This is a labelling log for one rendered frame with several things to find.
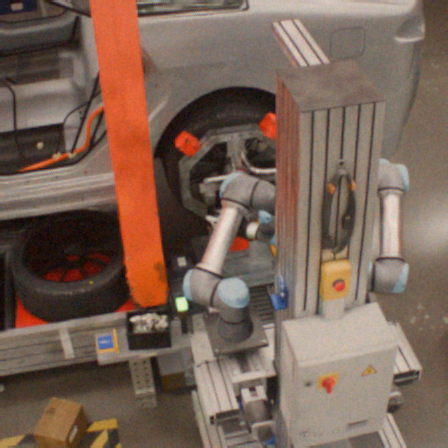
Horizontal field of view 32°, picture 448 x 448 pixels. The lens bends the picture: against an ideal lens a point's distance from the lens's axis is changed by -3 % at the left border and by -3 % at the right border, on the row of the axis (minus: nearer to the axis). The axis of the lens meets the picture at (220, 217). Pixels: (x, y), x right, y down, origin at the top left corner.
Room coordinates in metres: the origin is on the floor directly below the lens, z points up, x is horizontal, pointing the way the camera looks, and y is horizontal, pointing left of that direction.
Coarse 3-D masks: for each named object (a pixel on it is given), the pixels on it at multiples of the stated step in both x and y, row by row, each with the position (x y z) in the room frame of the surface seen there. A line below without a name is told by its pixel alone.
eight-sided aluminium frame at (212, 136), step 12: (216, 132) 3.11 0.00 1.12; (228, 132) 3.11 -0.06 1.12; (240, 132) 3.10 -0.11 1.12; (252, 132) 3.11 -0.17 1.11; (204, 144) 3.07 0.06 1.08; (192, 156) 3.06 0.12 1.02; (180, 168) 3.06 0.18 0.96; (180, 180) 3.08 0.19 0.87; (192, 204) 3.05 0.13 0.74; (204, 216) 3.07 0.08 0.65; (252, 216) 3.11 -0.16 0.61
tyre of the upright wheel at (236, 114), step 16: (208, 96) 3.35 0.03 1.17; (224, 96) 3.33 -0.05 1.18; (240, 96) 3.34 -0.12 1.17; (256, 96) 3.40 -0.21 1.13; (192, 112) 3.27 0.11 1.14; (208, 112) 3.22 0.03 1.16; (224, 112) 3.19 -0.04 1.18; (240, 112) 3.19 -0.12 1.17; (256, 112) 3.21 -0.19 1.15; (272, 112) 3.32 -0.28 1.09; (176, 128) 3.24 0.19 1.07; (192, 128) 3.16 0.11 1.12; (208, 128) 3.16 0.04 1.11; (176, 160) 3.13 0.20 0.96; (176, 176) 3.13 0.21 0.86; (176, 192) 3.13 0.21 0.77
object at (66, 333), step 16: (80, 320) 2.64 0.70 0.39; (96, 320) 2.63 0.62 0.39; (112, 320) 2.64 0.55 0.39; (0, 336) 2.55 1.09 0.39; (16, 336) 2.55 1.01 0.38; (32, 336) 2.57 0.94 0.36; (48, 336) 2.59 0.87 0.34; (64, 336) 2.59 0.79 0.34; (80, 336) 2.61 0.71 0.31; (0, 352) 2.53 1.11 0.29
